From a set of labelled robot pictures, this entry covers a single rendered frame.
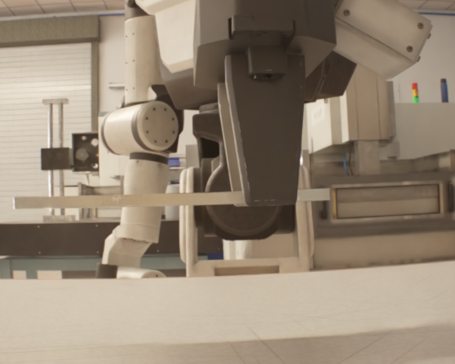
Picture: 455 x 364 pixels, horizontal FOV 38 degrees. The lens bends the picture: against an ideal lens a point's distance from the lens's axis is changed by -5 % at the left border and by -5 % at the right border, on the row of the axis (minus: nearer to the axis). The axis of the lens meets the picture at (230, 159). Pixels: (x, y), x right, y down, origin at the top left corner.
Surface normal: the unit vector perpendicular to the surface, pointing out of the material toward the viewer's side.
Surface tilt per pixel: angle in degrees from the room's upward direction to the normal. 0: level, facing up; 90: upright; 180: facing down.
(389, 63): 150
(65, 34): 90
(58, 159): 90
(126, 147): 141
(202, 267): 67
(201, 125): 91
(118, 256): 91
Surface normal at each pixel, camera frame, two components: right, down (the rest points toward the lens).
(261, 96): 0.07, -0.07
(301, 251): 0.00, -0.32
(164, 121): 0.65, -0.06
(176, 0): -0.51, 0.70
